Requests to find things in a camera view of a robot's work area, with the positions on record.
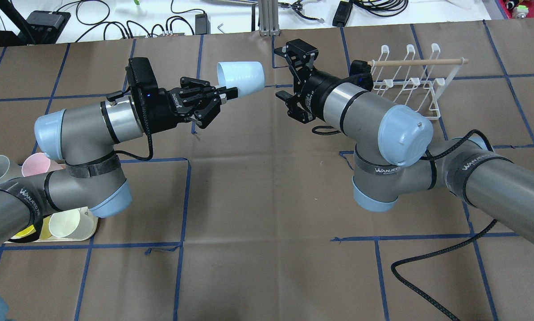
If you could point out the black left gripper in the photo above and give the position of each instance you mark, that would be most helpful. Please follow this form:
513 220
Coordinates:
165 107

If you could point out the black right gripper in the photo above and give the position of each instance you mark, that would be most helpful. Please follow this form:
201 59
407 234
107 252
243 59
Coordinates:
315 95

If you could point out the light blue plastic cup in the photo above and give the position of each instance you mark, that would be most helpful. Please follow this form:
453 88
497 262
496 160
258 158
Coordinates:
247 76

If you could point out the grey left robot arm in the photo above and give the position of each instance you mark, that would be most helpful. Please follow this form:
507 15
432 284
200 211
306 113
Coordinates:
84 138

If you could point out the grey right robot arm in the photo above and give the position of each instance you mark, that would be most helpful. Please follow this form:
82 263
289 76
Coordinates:
394 152

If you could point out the pale green plastic cup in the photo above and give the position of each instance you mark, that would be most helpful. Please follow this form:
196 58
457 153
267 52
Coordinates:
76 224

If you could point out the pink plastic cup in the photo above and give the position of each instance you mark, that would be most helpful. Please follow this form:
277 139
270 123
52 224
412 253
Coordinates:
39 163

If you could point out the yellow plastic cup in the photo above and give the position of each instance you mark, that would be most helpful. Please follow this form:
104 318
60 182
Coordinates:
27 232

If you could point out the long reach grabber tool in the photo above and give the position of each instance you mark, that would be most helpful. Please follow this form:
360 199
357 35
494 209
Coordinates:
297 7

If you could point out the black power adapter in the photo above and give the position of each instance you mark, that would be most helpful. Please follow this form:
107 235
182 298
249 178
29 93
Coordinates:
202 24
342 13

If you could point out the metal allen key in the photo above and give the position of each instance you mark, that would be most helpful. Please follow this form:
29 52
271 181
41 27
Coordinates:
220 28

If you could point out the cream white plastic tray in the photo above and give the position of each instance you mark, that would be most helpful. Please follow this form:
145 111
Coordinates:
45 235

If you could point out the black usb hub box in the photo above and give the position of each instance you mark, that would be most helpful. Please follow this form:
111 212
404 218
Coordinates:
47 26

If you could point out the aluminium frame post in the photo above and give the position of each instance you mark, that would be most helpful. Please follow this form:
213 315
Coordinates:
269 18

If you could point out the white wire cup rack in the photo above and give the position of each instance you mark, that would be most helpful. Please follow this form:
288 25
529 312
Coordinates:
414 81

